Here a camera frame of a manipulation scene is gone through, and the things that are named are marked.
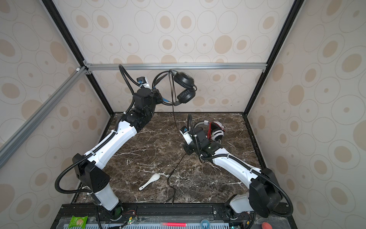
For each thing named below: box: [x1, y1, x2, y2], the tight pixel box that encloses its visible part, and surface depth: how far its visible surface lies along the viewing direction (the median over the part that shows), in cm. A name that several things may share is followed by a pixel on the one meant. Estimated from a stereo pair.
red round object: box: [261, 221, 273, 229], surface depth 69 cm
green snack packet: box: [68, 215, 89, 229], surface depth 71 cm
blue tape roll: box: [200, 218, 211, 229], surface depth 71 cm
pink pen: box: [161, 222, 188, 228], surface depth 72 cm
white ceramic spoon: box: [138, 173, 161, 191], surface depth 86 cm
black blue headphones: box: [152, 69, 198, 206], surface depth 70 cm
